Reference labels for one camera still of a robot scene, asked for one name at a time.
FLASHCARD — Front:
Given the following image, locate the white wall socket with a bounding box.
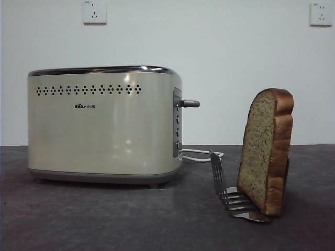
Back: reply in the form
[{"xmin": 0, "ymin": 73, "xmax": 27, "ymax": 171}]
[
  {"xmin": 309, "ymin": 2, "xmax": 332, "ymax": 27},
  {"xmin": 83, "ymin": 0, "xmax": 107, "ymax": 26}
]

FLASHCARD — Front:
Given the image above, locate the shiny steel toast rack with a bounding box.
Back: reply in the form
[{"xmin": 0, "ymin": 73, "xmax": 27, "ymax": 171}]
[{"xmin": 209, "ymin": 149, "xmax": 291, "ymax": 223}]

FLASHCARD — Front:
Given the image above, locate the brown-crusted bread slice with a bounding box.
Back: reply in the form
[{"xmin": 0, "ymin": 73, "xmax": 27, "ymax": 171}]
[{"xmin": 237, "ymin": 88, "xmax": 294, "ymax": 216}]

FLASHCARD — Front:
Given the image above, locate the cream two-slot toaster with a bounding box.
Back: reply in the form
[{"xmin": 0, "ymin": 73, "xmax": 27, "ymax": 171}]
[{"xmin": 27, "ymin": 64, "xmax": 183, "ymax": 189}]

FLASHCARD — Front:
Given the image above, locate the grey toaster lever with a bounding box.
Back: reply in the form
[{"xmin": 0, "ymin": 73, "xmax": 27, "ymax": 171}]
[{"xmin": 175, "ymin": 99, "xmax": 201, "ymax": 108}]

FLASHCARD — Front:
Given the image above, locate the white toaster power cord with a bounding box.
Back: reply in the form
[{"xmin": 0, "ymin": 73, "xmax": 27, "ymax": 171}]
[{"xmin": 180, "ymin": 147, "xmax": 225, "ymax": 163}]

